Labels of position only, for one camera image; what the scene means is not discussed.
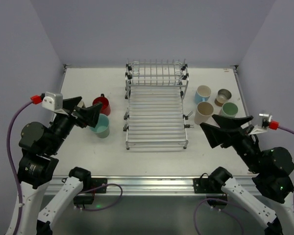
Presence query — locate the light green tumbler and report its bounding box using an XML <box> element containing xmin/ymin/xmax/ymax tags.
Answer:
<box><xmin>219</xmin><ymin>102</ymin><xmax>238</xmax><ymax>118</ymax></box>

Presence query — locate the red mug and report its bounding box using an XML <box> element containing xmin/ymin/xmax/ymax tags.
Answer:
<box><xmin>92</xmin><ymin>94</ymin><xmax>111</xmax><ymax>116</ymax></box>

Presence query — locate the sage green mug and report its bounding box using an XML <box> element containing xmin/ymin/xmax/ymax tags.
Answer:
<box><xmin>90</xmin><ymin>114</ymin><xmax>110</xmax><ymax>139</ymax></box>

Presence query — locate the beige tumbler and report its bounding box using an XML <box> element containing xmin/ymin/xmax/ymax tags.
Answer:
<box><xmin>194</xmin><ymin>101</ymin><xmax>214</xmax><ymax>125</ymax></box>

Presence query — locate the cream and brown cup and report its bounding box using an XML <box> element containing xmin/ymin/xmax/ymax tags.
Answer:
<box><xmin>215</xmin><ymin>89</ymin><xmax>232</xmax><ymax>107</ymax></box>

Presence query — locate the light blue mug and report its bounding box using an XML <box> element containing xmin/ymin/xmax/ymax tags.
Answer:
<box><xmin>194</xmin><ymin>85</ymin><xmax>211</xmax><ymax>104</ymax></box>

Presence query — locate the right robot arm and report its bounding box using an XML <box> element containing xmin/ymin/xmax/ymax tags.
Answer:
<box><xmin>200</xmin><ymin>114</ymin><xmax>294</xmax><ymax>235</ymax></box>

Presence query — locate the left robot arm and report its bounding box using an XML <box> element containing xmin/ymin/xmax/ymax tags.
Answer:
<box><xmin>6</xmin><ymin>93</ymin><xmax>102</xmax><ymax>235</ymax></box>

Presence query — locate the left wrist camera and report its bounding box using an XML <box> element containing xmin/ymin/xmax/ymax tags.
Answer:
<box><xmin>42</xmin><ymin>92</ymin><xmax>63</xmax><ymax>113</ymax></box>

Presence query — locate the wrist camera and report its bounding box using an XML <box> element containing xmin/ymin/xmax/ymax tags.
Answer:
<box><xmin>42</xmin><ymin>92</ymin><xmax>63</xmax><ymax>113</ymax></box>
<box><xmin>248</xmin><ymin>113</ymin><xmax>272</xmax><ymax>136</ymax></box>

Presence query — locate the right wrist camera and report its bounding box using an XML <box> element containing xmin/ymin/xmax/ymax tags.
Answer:
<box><xmin>248</xmin><ymin>113</ymin><xmax>272</xmax><ymax>136</ymax></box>

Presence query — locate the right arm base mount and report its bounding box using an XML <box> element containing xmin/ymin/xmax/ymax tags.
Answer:
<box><xmin>193</xmin><ymin>173</ymin><xmax>228</xmax><ymax>210</ymax></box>

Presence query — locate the silver wire dish rack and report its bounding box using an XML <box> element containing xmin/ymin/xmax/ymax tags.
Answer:
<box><xmin>123</xmin><ymin>60</ymin><xmax>191</xmax><ymax>150</ymax></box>

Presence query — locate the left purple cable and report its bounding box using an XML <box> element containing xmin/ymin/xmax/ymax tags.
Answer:
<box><xmin>6</xmin><ymin>94</ymin><xmax>46</xmax><ymax>235</ymax></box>

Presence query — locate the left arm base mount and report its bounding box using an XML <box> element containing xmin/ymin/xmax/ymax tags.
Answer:
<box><xmin>73</xmin><ymin>178</ymin><xmax>108</xmax><ymax>209</ymax></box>

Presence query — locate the aluminium mounting rail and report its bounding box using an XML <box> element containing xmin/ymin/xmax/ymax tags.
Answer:
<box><xmin>39</xmin><ymin>175</ymin><xmax>263</xmax><ymax>196</ymax></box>

